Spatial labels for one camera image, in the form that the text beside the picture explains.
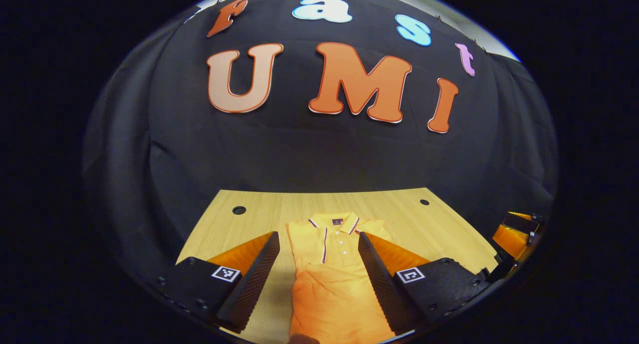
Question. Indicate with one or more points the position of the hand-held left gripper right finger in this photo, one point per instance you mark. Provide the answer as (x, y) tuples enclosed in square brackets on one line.
[(382, 284)]

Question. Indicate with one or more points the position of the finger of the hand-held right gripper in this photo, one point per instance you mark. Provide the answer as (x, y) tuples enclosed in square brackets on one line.
[(524, 223), (511, 244)]

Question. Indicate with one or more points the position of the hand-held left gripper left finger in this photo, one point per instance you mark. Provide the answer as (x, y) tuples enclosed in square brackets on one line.
[(254, 284)]

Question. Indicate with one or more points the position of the orange T-shirt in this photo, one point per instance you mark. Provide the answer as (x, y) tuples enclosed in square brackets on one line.
[(334, 284)]

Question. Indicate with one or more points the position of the row of black backdrop clips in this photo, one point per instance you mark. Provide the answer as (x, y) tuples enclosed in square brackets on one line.
[(438, 18)]

